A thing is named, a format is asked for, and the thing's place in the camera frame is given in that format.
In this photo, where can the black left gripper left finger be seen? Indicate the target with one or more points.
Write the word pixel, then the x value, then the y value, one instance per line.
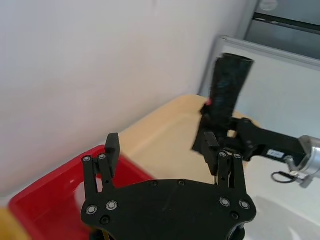
pixel 110 162

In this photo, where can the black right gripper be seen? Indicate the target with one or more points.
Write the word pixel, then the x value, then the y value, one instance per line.
pixel 265 141

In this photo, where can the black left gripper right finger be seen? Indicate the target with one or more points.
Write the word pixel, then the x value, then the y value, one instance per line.
pixel 212 155

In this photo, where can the black garbage bag roll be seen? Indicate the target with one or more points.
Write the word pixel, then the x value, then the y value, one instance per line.
pixel 228 92

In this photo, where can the red plastic bin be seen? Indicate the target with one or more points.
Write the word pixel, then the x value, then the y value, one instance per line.
pixel 57 195

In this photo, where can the yellow plastic bin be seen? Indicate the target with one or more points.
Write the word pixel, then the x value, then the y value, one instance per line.
pixel 10 225

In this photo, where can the grey cabinet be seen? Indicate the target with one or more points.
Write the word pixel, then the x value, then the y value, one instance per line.
pixel 287 25

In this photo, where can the white board with grey frame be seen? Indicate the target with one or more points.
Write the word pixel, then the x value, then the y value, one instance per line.
pixel 280 87

